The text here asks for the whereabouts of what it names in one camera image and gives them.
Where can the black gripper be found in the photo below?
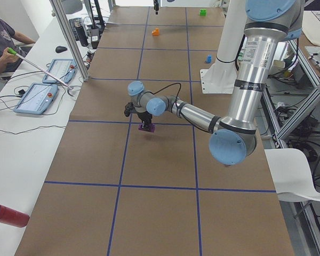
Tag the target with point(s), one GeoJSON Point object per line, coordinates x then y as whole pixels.
{"type": "Point", "coordinates": [144, 116]}

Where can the purple trapezoid block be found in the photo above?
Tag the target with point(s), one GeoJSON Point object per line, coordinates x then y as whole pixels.
{"type": "Point", "coordinates": [146, 127]}

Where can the orange trapezoid block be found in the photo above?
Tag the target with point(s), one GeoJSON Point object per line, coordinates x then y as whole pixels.
{"type": "Point", "coordinates": [156, 32]}

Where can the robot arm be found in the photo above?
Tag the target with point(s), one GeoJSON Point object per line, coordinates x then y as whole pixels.
{"type": "Point", "coordinates": [250, 36]}

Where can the long reach grabber stick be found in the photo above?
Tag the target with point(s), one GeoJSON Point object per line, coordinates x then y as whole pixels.
{"type": "Point", "coordinates": [69, 88]}

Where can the small blue block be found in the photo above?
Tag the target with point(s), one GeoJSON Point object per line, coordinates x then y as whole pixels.
{"type": "Point", "coordinates": [208, 59]}

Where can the blue teach pendant far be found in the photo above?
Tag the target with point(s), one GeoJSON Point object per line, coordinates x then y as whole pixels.
{"type": "Point", "coordinates": [63, 69]}

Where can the blue teach pendant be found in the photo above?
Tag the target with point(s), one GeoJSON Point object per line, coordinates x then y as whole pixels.
{"type": "Point", "coordinates": [63, 69]}
{"type": "Point", "coordinates": [37, 99]}

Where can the blue teach pendant near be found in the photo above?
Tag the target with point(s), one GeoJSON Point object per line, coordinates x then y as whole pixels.
{"type": "Point", "coordinates": [37, 99]}

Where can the black computer mouse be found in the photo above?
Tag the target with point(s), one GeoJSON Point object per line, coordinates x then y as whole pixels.
{"type": "Point", "coordinates": [60, 49]}

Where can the black keyboard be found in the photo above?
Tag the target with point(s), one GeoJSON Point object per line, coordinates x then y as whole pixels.
{"type": "Point", "coordinates": [72, 23]}

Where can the green block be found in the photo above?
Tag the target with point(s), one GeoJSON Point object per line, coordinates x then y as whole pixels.
{"type": "Point", "coordinates": [203, 12]}

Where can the white paper roll sheet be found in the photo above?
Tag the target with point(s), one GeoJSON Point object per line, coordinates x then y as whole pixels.
{"type": "Point", "coordinates": [291, 175]}

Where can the seated person grey shirt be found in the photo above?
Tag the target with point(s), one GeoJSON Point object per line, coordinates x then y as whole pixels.
{"type": "Point", "coordinates": [10, 62]}

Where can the red cardboard tube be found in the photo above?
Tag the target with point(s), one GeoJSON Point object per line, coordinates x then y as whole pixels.
{"type": "Point", "coordinates": [13, 217]}

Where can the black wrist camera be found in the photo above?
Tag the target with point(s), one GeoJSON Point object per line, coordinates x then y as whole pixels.
{"type": "Point", "coordinates": [129, 109]}

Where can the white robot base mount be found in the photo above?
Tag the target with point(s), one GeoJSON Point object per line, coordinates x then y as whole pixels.
{"type": "Point", "coordinates": [220, 77]}

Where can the aluminium frame post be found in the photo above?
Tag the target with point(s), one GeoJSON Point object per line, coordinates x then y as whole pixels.
{"type": "Point", "coordinates": [68, 34]}

